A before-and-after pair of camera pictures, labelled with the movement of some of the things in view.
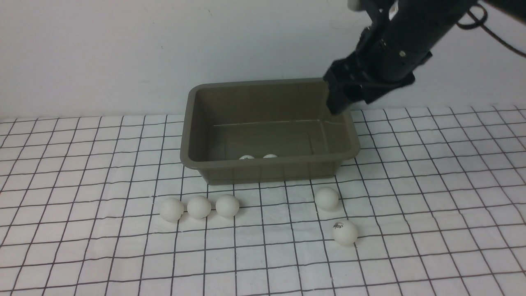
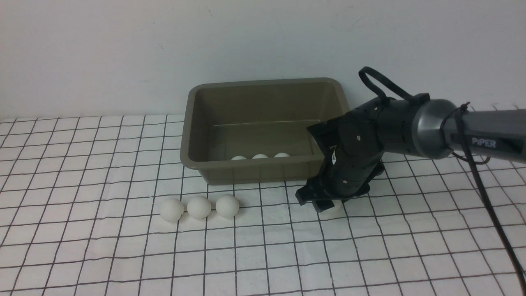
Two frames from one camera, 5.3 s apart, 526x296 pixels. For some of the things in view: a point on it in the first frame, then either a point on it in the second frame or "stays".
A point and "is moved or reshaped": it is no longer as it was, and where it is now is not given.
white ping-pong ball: (199, 207) stays
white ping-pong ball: (326, 198) is moved or reshaped
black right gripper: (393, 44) to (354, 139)
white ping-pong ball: (227, 205) stays
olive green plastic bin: (265, 132) stays
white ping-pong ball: (171, 209) stays
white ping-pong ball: (247, 156) is moved or reshaped
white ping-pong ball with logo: (344, 232) to (282, 154)
